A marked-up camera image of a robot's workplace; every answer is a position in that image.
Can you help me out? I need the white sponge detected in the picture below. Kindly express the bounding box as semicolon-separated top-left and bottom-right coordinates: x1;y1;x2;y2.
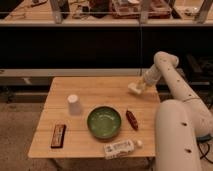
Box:
128;83;146;95

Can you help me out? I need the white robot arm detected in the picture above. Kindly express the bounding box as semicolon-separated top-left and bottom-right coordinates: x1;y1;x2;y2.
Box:
143;51;213;171

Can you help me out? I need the red-brown snack bar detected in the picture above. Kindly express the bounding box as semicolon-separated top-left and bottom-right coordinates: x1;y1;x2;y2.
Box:
126;110;138;130

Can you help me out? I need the green bowl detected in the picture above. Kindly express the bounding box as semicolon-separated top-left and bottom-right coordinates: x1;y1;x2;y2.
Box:
87;106;122;140

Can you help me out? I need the red tray on workbench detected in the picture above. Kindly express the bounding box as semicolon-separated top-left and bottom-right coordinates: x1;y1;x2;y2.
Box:
110;0;171;19

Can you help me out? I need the wooden table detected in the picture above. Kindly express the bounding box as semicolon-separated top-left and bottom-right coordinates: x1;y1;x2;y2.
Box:
27;76;161;171

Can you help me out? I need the white upside-down cup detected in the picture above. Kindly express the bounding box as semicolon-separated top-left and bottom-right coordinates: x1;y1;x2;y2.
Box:
67;94;82;115

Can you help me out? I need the white plastic bottle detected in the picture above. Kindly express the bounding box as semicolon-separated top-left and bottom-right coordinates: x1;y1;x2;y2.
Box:
103;139;143;159

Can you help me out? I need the brown chocolate bar box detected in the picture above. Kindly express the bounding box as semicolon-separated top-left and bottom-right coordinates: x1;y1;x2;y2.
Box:
51;124;66;148

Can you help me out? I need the long wooden workbench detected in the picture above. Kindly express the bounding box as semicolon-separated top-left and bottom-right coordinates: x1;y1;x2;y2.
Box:
0;0;213;27

